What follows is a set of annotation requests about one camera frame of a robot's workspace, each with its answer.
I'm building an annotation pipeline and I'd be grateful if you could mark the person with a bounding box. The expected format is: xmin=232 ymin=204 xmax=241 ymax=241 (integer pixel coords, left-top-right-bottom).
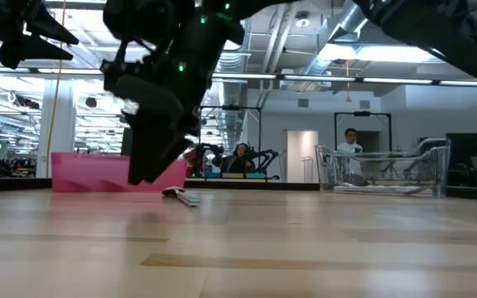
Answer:
xmin=336 ymin=127 xmax=366 ymax=175
xmin=220 ymin=142 xmax=260 ymax=174

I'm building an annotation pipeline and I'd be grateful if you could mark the clear plastic bin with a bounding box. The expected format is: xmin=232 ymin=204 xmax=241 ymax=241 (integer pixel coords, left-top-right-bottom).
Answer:
xmin=315 ymin=137 xmax=452 ymax=199

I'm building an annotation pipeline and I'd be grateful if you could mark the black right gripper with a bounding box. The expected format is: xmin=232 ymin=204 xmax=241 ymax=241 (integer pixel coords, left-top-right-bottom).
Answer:
xmin=101 ymin=0 xmax=243 ymax=186

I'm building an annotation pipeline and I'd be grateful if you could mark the yellow extension cable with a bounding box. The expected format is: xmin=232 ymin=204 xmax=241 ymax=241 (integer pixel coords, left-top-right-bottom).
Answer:
xmin=46 ymin=0 xmax=66 ymax=178

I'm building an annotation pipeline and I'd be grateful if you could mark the white pillar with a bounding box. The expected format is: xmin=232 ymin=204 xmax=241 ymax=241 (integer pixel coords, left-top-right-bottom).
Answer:
xmin=35 ymin=78 xmax=77 ymax=179

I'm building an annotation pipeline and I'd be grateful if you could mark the white door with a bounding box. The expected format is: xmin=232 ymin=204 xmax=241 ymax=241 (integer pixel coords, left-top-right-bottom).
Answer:
xmin=287 ymin=130 xmax=320 ymax=184

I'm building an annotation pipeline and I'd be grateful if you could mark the blue-striped-handle metal spoon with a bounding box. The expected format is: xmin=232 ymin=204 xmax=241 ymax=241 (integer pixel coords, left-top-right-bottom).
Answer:
xmin=161 ymin=186 xmax=201 ymax=208

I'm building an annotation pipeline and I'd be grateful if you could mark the bright ceiling light panel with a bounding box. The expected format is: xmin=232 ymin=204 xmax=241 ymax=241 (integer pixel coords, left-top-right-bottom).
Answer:
xmin=316 ymin=43 xmax=442 ymax=64

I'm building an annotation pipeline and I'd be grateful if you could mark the silver ventilation duct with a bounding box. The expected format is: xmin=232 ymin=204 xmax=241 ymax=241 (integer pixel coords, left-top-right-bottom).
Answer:
xmin=296 ymin=0 xmax=368 ymax=75

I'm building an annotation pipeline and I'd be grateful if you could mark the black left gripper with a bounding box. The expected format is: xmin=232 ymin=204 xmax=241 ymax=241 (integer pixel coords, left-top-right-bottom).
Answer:
xmin=0 ymin=0 xmax=80 ymax=70

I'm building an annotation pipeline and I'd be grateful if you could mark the red translucent plastic bin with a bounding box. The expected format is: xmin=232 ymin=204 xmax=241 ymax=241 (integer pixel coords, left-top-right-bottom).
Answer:
xmin=51 ymin=151 xmax=189 ymax=194

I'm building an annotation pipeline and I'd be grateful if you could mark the fluorescent ceiling light strip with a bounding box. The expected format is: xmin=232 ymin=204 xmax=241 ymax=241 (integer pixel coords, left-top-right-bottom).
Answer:
xmin=212 ymin=73 xmax=278 ymax=80
xmin=282 ymin=74 xmax=356 ymax=83
xmin=437 ymin=79 xmax=477 ymax=88
xmin=362 ymin=77 xmax=434 ymax=85

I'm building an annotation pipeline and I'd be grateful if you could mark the yellow hanging cord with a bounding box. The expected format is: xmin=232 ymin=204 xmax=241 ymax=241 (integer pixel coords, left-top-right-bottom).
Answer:
xmin=344 ymin=60 xmax=353 ymax=103

